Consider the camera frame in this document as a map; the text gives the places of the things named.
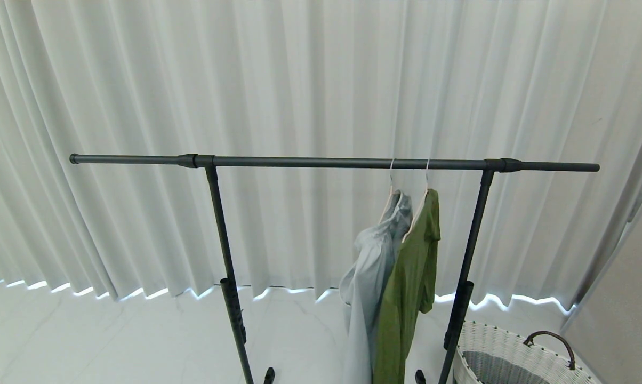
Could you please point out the pink clothes hanger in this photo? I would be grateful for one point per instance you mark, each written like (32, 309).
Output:
(391, 173)
(426, 173)

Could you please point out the pale grey shorts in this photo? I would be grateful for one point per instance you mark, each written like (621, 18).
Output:
(369, 288)

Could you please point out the green long-sleeved shirt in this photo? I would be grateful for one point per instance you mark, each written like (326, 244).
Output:
(406, 298)

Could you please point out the black clothes rack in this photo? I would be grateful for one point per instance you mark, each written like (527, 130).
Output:
(326, 162)

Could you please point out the white laundry basket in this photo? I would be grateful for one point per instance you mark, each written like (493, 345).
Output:
(507, 357)

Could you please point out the white curtain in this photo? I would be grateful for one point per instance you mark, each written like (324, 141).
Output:
(299, 80)

